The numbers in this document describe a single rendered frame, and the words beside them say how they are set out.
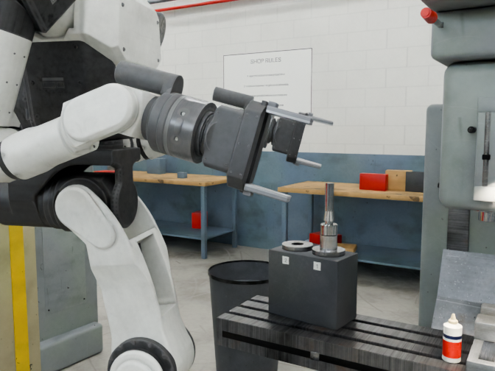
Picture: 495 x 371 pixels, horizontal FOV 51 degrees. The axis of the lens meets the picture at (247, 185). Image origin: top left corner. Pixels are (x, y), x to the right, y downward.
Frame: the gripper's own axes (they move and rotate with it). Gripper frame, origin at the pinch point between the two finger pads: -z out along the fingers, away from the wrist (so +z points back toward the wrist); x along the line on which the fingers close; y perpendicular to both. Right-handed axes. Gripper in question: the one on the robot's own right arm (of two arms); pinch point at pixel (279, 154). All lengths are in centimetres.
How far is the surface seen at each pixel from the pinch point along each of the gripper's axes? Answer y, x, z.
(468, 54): 46, 30, -21
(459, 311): 93, -29, -42
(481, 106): 46, 20, -27
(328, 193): 72, -7, 1
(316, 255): 71, -23, -1
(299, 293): 73, -35, 1
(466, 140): 51, 14, -26
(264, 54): 525, 107, 173
